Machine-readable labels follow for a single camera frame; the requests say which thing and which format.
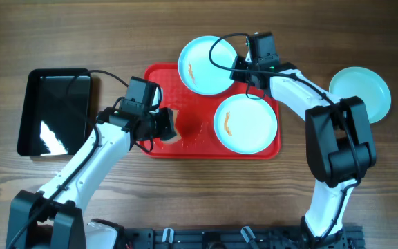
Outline orange sponge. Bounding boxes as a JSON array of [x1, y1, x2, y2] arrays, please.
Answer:
[[160, 109, 182, 144]]

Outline light blue plate back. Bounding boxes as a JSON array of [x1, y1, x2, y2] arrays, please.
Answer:
[[178, 35, 234, 95]]

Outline light blue plate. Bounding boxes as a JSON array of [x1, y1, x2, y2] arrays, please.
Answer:
[[178, 35, 234, 95], [329, 66, 392, 124], [213, 93, 278, 155]]

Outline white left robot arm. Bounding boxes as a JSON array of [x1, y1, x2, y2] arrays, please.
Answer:
[[6, 77, 176, 248]]

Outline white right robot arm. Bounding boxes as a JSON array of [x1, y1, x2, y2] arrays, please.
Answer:
[[230, 33, 377, 248]]

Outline red plastic tray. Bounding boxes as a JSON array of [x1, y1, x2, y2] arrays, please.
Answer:
[[144, 63, 281, 160]]

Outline black water basin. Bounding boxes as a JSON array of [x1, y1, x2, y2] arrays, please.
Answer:
[[17, 68, 92, 156]]

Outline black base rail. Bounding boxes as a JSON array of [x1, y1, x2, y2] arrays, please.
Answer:
[[57, 226, 366, 249]]

